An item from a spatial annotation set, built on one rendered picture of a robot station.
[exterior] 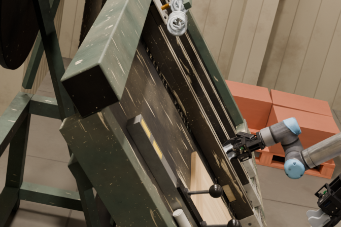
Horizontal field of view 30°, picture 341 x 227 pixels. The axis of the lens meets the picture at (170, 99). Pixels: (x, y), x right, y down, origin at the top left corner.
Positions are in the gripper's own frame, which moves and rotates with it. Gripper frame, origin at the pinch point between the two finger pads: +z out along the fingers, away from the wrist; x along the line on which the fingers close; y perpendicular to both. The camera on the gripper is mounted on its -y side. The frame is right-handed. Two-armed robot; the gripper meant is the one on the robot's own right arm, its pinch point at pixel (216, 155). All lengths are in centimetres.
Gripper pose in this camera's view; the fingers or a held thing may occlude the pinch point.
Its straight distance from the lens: 261.0
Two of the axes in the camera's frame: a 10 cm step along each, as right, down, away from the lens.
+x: 4.4, 8.4, 3.2
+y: -0.5, 3.8, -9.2
